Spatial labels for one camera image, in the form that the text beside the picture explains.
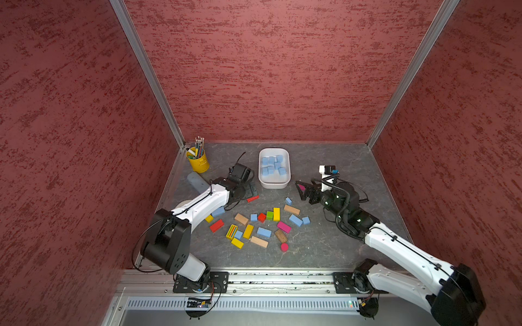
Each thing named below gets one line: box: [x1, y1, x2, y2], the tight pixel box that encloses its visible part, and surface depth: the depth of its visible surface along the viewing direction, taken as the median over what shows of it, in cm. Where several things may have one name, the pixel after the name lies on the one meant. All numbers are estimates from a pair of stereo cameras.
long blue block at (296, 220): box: [288, 213, 304, 227], surface depth 91 cm
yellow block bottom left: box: [231, 237, 245, 250], surface depth 85 cm
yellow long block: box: [242, 224, 255, 240], surface depth 87 cm
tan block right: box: [284, 204, 301, 216], surface depth 94 cm
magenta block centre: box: [276, 221, 292, 234], surface depth 91 cm
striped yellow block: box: [225, 224, 238, 240], surface depth 87 cm
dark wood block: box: [274, 228, 288, 244], surface depth 87 cm
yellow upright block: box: [273, 207, 281, 222], surface depth 92 cm
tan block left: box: [234, 213, 249, 226], surface depth 91 cm
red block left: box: [209, 218, 225, 233], surface depth 91 cm
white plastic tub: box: [258, 147, 292, 189], surface depth 109 cm
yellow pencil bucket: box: [186, 146, 211, 174], surface depth 103 cm
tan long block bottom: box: [250, 235, 270, 248], surface depth 85 cm
